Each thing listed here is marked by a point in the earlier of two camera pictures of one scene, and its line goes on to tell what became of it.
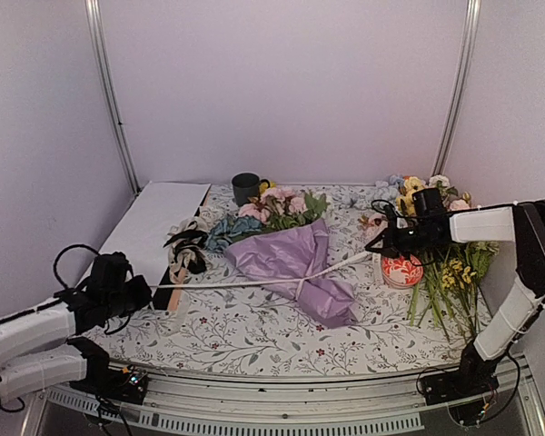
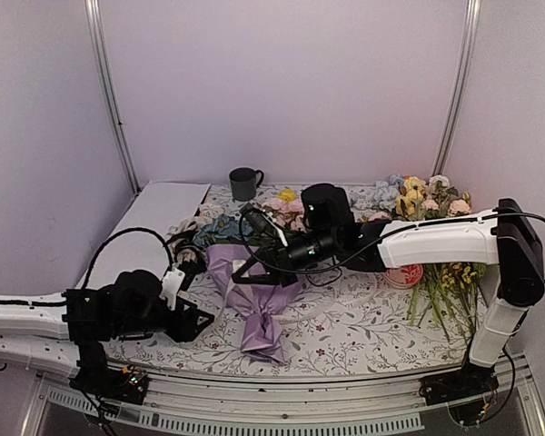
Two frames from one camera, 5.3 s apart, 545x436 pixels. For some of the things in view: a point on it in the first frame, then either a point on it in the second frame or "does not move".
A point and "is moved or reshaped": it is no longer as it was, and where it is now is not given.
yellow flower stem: (264, 185) → (287, 195)
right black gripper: (389, 238) → (268, 279)
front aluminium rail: (367, 403) does not move
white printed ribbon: (297, 280) → (329, 299)
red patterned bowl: (401, 272) does not move
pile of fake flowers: (446, 289) does not move
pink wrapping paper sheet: (294, 252) → (261, 304)
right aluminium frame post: (460, 100) does not move
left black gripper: (143, 292) → (185, 319)
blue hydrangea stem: (222, 234) is moved or reshaped
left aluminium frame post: (94, 16) does not move
